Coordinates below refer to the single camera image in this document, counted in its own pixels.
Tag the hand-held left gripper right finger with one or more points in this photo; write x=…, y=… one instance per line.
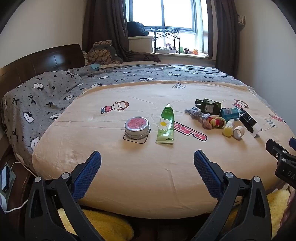
x=205, y=172

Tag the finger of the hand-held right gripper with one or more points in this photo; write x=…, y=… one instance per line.
x=276, y=148
x=293, y=142

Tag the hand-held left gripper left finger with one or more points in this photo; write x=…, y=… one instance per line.
x=89, y=172

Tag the small cream bottle yellow cap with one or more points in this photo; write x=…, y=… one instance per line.
x=227, y=129

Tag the white tape roll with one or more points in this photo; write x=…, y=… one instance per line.
x=238, y=132

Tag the beige printed blanket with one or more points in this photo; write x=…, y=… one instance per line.
x=138, y=166

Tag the colourful plush toy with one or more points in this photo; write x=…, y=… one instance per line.
x=215, y=122

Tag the yellow fluffy rug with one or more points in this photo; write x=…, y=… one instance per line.
x=104, y=223

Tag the green tube with daisy print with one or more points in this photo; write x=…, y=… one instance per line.
x=166, y=126

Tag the dark green bottle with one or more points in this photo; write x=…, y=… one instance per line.
x=209, y=107

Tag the round metal tin pink lid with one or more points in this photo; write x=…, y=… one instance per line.
x=137, y=126

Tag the phone on nightstand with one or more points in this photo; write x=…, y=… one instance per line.
x=4, y=179

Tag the grey printed blanket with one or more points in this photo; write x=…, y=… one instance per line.
x=41, y=99

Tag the small teal cloth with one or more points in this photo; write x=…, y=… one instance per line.
x=94, y=67

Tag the brown patterned cushion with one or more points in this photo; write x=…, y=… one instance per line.
x=101, y=54

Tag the orange plush toy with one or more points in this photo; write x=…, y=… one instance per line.
x=195, y=51

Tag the dark wooden headboard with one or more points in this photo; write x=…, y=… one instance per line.
x=34, y=60

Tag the dark brown curtain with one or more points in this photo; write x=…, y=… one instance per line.
x=104, y=20
x=223, y=34

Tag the monkey plush toy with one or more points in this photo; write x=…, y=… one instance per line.
x=168, y=46

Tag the white storage box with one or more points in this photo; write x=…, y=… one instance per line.
x=140, y=44

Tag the black folding rack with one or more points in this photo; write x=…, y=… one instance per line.
x=166, y=33

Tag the dark folded clothes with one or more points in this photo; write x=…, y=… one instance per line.
x=136, y=29

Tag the window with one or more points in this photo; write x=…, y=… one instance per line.
x=178, y=14

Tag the wall shelf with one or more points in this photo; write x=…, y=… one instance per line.
x=241, y=19

